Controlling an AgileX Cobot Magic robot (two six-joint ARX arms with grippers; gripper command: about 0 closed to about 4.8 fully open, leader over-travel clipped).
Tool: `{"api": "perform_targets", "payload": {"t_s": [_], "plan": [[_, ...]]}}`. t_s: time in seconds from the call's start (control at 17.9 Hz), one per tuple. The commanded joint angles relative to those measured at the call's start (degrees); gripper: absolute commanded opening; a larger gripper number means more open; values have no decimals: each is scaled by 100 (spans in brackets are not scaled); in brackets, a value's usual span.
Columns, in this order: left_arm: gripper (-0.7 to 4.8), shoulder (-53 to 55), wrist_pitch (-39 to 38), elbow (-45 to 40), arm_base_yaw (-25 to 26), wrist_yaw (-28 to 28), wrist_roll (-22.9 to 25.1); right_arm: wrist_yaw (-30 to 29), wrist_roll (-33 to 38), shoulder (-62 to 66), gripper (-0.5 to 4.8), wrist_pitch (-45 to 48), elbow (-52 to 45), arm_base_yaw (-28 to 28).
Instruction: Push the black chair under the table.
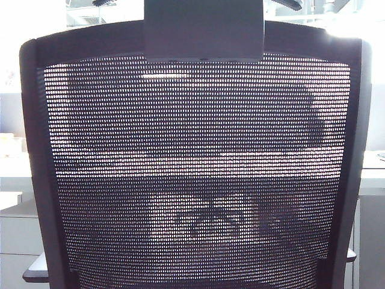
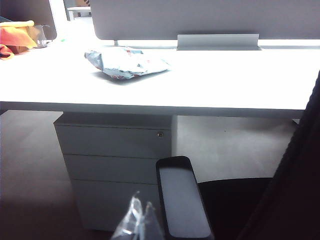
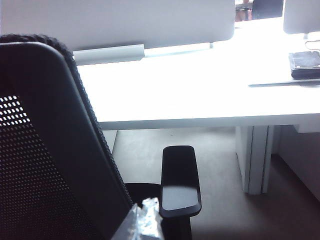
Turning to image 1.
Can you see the black mesh office chair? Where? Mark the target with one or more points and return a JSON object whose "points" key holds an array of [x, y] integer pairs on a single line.
{"points": [[192, 150]]}

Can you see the white drawer cabinet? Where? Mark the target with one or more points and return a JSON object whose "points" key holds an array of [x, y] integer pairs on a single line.
{"points": [[18, 241]]}

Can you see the grey computer monitor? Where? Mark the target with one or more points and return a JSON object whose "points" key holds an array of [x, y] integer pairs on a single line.
{"points": [[377, 114]]}

